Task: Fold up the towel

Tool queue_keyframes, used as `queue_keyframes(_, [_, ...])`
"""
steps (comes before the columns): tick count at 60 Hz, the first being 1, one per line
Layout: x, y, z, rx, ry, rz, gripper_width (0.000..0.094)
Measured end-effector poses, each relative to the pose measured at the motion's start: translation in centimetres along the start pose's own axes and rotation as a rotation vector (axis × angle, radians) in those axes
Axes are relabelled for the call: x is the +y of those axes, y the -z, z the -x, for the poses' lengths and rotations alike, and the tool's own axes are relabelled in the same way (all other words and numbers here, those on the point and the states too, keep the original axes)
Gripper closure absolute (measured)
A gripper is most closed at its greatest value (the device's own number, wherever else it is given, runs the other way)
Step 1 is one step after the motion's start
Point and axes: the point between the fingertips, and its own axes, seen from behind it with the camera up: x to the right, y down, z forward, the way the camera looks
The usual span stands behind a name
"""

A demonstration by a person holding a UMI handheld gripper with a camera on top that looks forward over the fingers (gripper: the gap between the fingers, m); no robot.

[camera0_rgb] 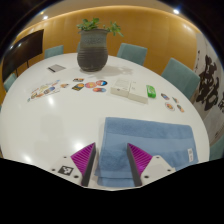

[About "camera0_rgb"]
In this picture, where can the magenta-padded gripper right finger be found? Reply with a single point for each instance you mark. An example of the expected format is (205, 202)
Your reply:
(140, 159)

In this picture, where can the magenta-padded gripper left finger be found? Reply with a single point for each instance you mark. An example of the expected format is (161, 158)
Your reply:
(83, 159)

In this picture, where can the blue terry towel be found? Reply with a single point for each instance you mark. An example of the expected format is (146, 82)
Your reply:
(150, 136)

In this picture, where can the round white-rimmed sticker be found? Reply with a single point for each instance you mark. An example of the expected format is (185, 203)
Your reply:
(169, 106)

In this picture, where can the small colourful sticker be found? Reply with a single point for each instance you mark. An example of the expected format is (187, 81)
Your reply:
(165, 96)
(175, 99)
(180, 108)

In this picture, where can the white flat box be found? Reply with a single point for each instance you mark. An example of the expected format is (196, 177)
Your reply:
(138, 94)
(120, 87)

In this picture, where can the small green pack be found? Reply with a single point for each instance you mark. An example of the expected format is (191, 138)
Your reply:
(151, 91)

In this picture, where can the round orange blue sticker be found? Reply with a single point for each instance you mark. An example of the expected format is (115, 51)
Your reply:
(99, 89)

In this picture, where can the black square sticker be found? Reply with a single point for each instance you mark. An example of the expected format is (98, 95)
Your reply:
(78, 87)

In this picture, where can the small pale sticker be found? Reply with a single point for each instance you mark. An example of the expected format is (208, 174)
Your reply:
(64, 85)

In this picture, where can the round dark blue sticker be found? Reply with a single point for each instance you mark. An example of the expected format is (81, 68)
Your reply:
(101, 82)

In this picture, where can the small black sticker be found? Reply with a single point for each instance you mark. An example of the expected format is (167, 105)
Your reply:
(78, 80)

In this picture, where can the colourful sticker sheet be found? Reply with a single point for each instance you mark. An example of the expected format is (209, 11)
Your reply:
(43, 90)

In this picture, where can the group of teal chairs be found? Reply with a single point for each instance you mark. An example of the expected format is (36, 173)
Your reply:
(180, 76)

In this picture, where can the small grey card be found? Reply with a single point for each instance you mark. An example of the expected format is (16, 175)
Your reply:
(56, 68)

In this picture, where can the white calligraphy banner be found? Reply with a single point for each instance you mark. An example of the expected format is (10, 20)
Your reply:
(208, 80)

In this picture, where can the potted plant in grey pot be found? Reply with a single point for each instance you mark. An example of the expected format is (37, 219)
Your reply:
(92, 50)

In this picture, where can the black flat screen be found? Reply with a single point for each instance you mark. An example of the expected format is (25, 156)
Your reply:
(23, 50)

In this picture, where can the round recessed ceiling light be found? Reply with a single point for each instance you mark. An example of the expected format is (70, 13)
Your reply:
(176, 11)
(45, 17)

